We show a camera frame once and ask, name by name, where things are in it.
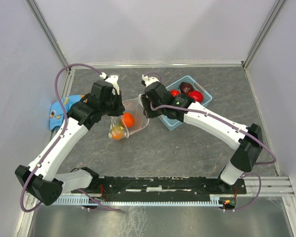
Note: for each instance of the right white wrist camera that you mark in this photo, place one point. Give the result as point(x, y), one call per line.
point(150, 78)

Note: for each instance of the red toy wax apple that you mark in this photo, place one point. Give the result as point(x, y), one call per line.
point(175, 93)

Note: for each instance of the light blue cable duct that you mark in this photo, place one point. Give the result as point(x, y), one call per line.
point(86, 201)

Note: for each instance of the orange toy tangerine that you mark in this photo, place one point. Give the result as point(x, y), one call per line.
point(128, 120)

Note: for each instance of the green yellow toy mango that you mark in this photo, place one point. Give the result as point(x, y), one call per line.
point(118, 132)

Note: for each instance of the clear dotted zip top bag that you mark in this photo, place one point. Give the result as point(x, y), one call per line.
point(135, 107)

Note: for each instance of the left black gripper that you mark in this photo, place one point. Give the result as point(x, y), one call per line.
point(121, 108)

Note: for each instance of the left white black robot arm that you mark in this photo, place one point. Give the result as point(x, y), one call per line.
point(40, 177)

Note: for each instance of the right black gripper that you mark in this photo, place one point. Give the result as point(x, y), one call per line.
point(147, 112)

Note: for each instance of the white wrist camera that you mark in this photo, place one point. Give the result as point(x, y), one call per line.
point(113, 79)
point(150, 78)

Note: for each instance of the blue patterned cloth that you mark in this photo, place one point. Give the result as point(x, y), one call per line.
point(56, 115)

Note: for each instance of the dark red toy fruit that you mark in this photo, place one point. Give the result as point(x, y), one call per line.
point(186, 88)

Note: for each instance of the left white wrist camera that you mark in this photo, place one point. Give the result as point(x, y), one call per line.
point(113, 79)

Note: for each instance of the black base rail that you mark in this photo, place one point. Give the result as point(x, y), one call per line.
point(163, 189)

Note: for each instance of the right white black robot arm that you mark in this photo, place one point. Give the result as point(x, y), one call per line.
point(245, 140)

